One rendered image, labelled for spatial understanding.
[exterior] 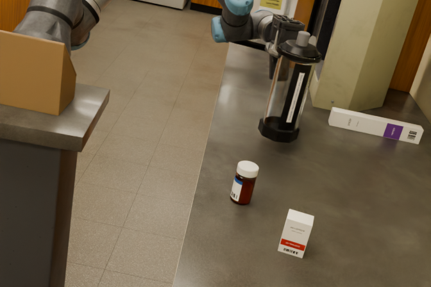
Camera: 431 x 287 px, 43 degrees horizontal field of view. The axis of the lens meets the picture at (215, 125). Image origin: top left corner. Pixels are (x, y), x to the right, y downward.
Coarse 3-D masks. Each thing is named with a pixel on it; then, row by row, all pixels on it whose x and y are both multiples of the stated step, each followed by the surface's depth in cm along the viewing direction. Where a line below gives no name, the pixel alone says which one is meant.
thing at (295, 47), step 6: (300, 36) 130; (306, 36) 129; (288, 42) 131; (294, 42) 132; (300, 42) 130; (306, 42) 130; (288, 48) 129; (294, 48) 128; (300, 48) 128; (306, 48) 129; (312, 48) 130; (300, 54) 128; (306, 54) 128; (312, 54) 129; (318, 54) 131
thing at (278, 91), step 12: (288, 60) 129; (276, 72) 133; (288, 72) 130; (312, 72) 132; (276, 84) 133; (288, 84) 131; (276, 96) 134; (276, 108) 134; (300, 108) 135; (264, 120) 138; (276, 120) 135
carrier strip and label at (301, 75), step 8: (296, 64) 129; (296, 72) 130; (304, 72) 130; (296, 80) 130; (304, 80) 131; (296, 88) 131; (304, 88) 132; (288, 96) 132; (296, 96) 132; (288, 104) 133; (296, 104) 133; (288, 112) 134; (296, 112) 135; (280, 120) 135; (288, 120) 135; (280, 128) 136; (288, 128) 136
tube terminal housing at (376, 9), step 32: (352, 0) 160; (384, 0) 160; (416, 0) 171; (352, 32) 164; (384, 32) 168; (352, 64) 168; (384, 64) 176; (320, 96) 173; (352, 96) 172; (384, 96) 185
